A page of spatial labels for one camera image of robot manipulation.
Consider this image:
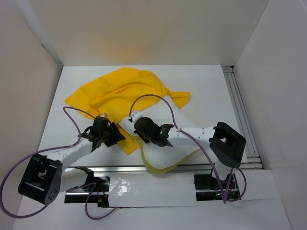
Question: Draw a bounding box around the white pillow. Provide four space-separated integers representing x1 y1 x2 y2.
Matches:
118 96 199 173

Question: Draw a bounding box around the yellow pillowcase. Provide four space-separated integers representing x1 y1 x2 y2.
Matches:
63 67 191 156

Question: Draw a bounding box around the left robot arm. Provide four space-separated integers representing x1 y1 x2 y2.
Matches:
18 122 125 206

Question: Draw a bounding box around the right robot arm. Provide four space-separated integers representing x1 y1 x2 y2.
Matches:
134 117 246 188

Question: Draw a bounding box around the white cover plate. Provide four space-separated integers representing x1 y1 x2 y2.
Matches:
108 172 197 207

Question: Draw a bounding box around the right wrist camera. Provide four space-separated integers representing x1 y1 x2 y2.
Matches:
128 111 159 135

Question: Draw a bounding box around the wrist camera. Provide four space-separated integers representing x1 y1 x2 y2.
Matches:
91 116 109 136
128 111 159 135

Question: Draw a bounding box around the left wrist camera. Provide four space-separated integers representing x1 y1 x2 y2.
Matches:
91 116 109 136

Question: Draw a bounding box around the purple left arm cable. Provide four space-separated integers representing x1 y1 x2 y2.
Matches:
0 106 120 220

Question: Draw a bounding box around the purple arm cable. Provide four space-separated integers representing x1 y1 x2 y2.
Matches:
0 106 120 220
129 93 248 204

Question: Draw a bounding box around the aluminium rail frame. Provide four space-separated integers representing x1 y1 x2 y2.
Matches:
78 65 263 172

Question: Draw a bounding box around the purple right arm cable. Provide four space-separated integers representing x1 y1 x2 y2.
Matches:
129 93 248 204

